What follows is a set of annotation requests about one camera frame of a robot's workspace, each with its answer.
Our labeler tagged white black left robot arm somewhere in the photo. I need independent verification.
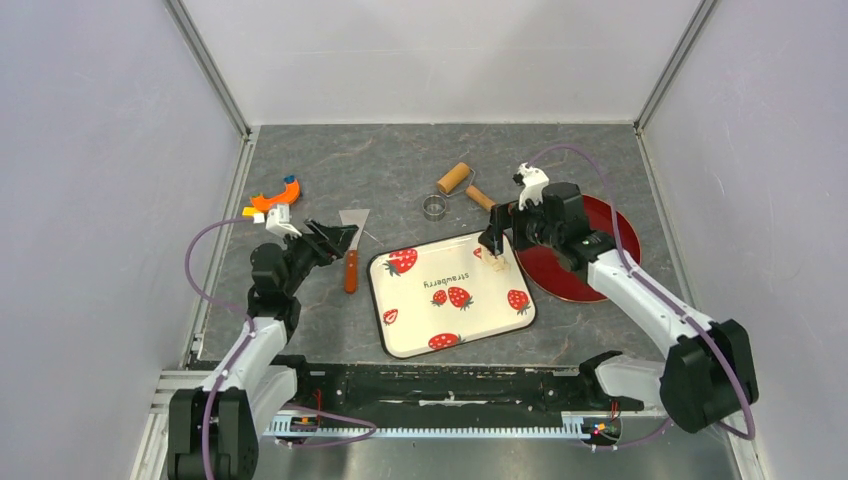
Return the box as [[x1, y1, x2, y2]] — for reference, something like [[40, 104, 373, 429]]
[[166, 220, 359, 479]]

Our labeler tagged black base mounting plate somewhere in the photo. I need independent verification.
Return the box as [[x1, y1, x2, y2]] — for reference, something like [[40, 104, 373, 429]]
[[291, 363, 645, 429]]

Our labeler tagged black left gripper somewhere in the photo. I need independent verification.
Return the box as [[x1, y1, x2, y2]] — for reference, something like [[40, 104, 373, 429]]
[[281, 218, 357, 296]]

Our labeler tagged dark red round plate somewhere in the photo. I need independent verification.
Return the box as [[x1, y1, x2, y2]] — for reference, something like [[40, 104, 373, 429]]
[[516, 195, 648, 312]]

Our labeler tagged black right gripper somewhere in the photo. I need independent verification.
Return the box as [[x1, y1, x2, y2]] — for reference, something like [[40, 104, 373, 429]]
[[479, 193, 562, 256]]

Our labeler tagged white strawberry print tray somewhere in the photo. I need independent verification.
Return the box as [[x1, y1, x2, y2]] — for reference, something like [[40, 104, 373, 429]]
[[367, 232, 537, 359]]

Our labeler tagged orange curved toy block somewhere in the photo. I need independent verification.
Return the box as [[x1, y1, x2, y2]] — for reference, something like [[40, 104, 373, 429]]
[[250, 178, 301, 213]]

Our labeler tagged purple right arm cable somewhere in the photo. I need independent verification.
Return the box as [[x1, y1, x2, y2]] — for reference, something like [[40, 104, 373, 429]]
[[526, 144, 758, 453]]

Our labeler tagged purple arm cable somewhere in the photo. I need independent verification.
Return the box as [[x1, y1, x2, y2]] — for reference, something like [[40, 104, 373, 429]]
[[184, 218, 379, 480], [526, 144, 758, 453]]

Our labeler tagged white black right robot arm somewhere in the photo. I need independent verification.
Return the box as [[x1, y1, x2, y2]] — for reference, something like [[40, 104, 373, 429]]
[[479, 182, 759, 440]]

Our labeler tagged metal scraper with wooden handle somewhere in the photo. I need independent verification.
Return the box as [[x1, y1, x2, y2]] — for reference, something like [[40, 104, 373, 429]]
[[339, 209, 370, 294]]

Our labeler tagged light blue slotted cable duct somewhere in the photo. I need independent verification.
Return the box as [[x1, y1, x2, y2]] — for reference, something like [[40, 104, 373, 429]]
[[263, 415, 591, 440]]

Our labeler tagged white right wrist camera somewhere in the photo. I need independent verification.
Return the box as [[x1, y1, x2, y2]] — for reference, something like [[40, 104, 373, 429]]
[[513, 162, 549, 211]]

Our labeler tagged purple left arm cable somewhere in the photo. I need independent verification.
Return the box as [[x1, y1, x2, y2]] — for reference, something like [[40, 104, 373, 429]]
[[184, 218, 379, 480]]

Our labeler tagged wooden dough roller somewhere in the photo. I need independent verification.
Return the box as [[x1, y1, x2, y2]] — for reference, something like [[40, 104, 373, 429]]
[[436, 162, 495, 211]]

